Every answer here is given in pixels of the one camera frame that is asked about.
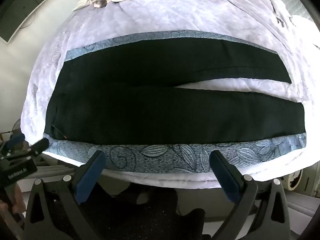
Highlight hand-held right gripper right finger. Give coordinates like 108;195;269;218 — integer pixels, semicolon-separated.
209;150;292;240

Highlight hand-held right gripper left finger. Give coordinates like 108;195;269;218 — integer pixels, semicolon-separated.
24;150;118;240

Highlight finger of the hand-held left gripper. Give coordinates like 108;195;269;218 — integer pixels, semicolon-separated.
29;137;50;157
6;133;26;149

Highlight black pants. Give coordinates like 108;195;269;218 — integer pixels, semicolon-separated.
45;39;307;147

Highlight person's left hand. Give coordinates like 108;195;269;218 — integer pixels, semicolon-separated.
9;184;27;215

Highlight blue leaf-patterned blanket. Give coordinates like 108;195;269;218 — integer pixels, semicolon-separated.
42;30;307;174

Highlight white round fan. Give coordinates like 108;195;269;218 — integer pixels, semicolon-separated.
281;171;312;191

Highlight white quilted bed cover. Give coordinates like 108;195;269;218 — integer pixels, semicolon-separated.
20;0;320;189

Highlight wall-mounted flat screen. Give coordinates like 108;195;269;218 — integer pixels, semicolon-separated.
0;0;48;45

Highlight grey drawstring garment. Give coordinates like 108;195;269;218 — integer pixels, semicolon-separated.
266;0;297;28

